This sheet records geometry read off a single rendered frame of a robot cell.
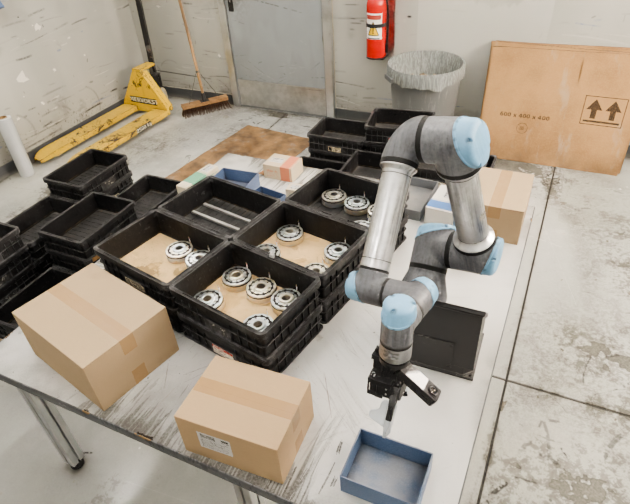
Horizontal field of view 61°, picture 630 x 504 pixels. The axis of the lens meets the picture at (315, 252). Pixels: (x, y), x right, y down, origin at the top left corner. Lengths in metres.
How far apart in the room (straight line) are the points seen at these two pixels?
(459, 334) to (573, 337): 1.42
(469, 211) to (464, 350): 0.43
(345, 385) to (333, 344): 0.17
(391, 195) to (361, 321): 0.66
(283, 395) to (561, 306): 1.97
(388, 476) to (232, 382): 0.48
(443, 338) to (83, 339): 1.07
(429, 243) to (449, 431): 0.54
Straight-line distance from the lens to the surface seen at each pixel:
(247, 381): 1.52
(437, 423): 1.62
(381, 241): 1.30
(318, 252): 1.95
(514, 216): 2.20
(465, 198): 1.41
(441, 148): 1.30
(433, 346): 1.66
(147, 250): 2.13
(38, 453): 2.74
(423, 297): 1.24
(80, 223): 3.10
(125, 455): 2.56
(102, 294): 1.87
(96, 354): 1.68
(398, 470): 1.53
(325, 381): 1.70
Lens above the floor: 2.03
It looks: 38 degrees down
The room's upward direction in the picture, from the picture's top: 4 degrees counter-clockwise
